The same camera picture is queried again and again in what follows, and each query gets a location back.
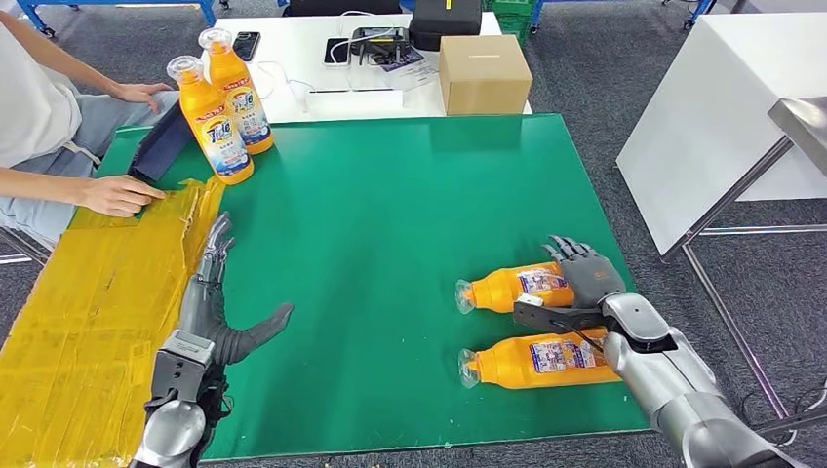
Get person's left hand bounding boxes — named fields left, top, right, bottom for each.
left=108, top=82, right=177, bottom=115

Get person's right hand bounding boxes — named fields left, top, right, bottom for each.
left=77, top=174, right=168, bottom=219

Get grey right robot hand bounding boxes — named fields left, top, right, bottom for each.
left=541, top=235, right=628, bottom=310

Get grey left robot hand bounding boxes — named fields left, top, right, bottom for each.
left=178, top=212, right=295, bottom=367

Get orange detergent bottle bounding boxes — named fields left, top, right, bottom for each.
left=453, top=260, right=576, bottom=316
left=456, top=327, right=623, bottom=391
left=166, top=55, right=256, bottom=186
left=197, top=27, right=275, bottom=156

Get tablet in dark blue case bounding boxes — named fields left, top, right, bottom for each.
left=127, top=100, right=195, bottom=183

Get blue metal rack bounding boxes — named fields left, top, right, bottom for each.
left=14, top=0, right=217, bottom=30

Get person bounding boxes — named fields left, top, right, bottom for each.
left=0, top=0, right=185, bottom=254

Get black smartphone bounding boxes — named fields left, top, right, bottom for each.
left=232, top=30, right=261, bottom=63
left=323, top=37, right=352, bottom=66

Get metal chair legs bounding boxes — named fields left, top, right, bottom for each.
left=0, top=225, right=52, bottom=267

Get large white table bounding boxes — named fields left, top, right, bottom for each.
left=615, top=11, right=827, bottom=256

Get green table mat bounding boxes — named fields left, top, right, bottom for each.
left=95, top=113, right=653, bottom=461

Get cardboard box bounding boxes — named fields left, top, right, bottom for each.
left=438, top=33, right=534, bottom=117

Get black controller device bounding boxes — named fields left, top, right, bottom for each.
left=348, top=26, right=413, bottom=66

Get steel table top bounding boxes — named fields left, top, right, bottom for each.
left=767, top=95, right=827, bottom=178

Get green plastic crate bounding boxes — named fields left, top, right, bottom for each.
left=484, top=0, right=537, bottom=47

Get printed paper leaflet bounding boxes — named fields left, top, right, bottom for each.
left=377, top=49, right=442, bottom=91

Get black carrying case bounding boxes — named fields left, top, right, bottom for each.
left=408, top=0, right=485, bottom=53

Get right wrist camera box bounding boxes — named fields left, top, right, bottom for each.
left=512, top=293, right=611, bottom=335

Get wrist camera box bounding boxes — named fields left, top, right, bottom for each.
left=149, top=329, right=216, bottom=409
left=512, top=293, right=611, bottom=335

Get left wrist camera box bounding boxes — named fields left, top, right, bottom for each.
left=149, top=329, right=216, bottom=409

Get thin white cable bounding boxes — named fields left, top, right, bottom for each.
left=255, top=60, right=318, bottom=114

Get metal table frame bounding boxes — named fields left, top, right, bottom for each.
left=658, top=138, right=827, bottom=441

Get black floor cable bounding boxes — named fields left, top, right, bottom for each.
left=739, top=380, right=827, bottom=447

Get white charging cable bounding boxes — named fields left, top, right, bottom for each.
left=328, top=9, right=397, bottom=65

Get white floor cable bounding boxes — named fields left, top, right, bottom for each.
left=771, top=380, right=827, bottom=449

